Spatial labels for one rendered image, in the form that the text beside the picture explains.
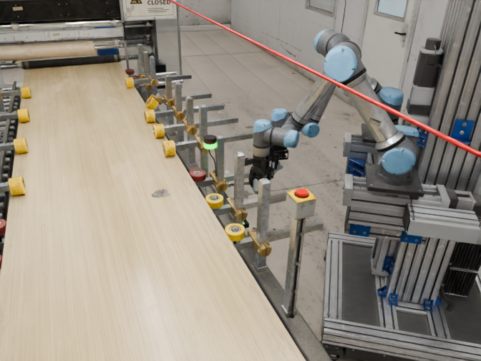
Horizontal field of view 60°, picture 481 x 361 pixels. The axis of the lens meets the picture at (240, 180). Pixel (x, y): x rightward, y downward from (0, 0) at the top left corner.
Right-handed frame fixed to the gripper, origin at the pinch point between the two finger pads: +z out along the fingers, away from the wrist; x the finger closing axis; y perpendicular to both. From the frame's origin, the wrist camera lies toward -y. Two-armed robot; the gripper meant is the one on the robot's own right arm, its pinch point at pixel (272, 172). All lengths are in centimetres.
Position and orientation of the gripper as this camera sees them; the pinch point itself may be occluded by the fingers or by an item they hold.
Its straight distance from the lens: 227.0
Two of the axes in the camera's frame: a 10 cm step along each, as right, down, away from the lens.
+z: -0.1, 8.7, 5.0
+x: -3.8, -4.6, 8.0
